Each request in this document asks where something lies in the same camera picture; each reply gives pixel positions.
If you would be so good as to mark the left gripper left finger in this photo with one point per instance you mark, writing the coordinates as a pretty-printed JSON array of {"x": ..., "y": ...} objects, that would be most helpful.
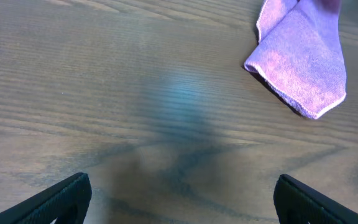
[{"x": 66, "y": 202}]

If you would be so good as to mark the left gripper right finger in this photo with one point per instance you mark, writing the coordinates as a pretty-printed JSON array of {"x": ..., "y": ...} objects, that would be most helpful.
[{"x": 297, "y": 203}]

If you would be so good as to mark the purple cloth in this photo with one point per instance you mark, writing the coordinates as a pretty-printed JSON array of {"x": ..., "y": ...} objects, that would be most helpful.
[{"x": 299, "y": 54}]

